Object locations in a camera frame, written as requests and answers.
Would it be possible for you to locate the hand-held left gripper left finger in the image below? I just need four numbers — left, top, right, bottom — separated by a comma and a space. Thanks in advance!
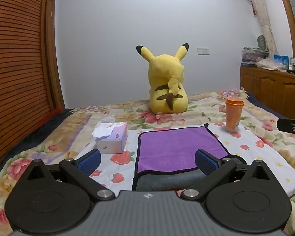
27, 149, 115, 200

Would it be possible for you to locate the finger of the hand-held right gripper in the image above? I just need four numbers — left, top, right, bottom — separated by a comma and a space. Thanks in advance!
277, 118, 295, 145

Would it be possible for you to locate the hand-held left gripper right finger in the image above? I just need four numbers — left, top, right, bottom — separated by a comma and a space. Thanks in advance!
181, 149, 269, 200

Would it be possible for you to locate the purple towel with black edge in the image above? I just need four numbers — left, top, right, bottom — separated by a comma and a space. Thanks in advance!
132, 123, 247, 192

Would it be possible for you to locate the white tissue box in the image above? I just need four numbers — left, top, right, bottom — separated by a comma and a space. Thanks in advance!
92, 118, 129, 154

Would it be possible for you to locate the dark blue bed sheet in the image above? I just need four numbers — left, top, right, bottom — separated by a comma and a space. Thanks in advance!
0, 91, 295, 197

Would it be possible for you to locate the wooden cabinet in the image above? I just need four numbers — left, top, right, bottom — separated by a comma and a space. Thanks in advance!
240, 65, 295, 121

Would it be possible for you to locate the floral bed blanket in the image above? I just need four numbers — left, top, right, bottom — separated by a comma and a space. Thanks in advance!
0, 90, 295, 236

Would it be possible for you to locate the orange plastic cup with lid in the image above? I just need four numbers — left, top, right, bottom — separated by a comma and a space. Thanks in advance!
224, 96, 244, 133

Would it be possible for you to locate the clear plastic bag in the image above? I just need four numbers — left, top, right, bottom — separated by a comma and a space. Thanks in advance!
257, 58, 288, 71

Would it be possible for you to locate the blue printed box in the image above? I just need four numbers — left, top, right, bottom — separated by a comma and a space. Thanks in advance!
274, 54, 289, 66

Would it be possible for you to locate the stack of folded cloths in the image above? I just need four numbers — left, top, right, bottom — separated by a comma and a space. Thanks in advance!
241, 46, 269, 65

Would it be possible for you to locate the grey hand fan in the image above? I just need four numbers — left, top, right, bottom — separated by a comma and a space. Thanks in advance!
257, 35, 267, 50

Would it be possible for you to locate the yellow plush toy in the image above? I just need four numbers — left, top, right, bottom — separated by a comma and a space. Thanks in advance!
136, 43, 189, 115

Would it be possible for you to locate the cream lace curtain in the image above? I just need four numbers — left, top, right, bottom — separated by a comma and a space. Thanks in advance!
241, 0, 277, 57

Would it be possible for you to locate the wooden louvered wardrobe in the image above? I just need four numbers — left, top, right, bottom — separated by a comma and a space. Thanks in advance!
0, 0, 65, 185

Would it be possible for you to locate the wooden window frame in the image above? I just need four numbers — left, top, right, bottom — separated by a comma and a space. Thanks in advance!
275, 0, 295, 59

